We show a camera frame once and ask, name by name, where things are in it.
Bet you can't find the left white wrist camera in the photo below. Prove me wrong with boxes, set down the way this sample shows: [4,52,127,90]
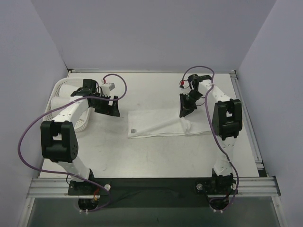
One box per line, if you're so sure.
[100,83,115,93]

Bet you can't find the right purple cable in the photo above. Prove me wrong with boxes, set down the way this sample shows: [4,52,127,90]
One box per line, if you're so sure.
[182,66,239,213]

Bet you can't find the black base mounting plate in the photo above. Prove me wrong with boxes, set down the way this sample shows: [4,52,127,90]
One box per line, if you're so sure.
[67,177,237,210]

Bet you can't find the white perforated plastic basket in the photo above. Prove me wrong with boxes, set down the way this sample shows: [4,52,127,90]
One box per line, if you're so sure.
[42,78,96,132]

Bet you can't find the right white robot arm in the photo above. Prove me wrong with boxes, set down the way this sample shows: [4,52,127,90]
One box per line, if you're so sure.
[179,74,243,194]

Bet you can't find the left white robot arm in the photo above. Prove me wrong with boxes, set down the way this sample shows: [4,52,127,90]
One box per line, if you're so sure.
[40,79,120,195]

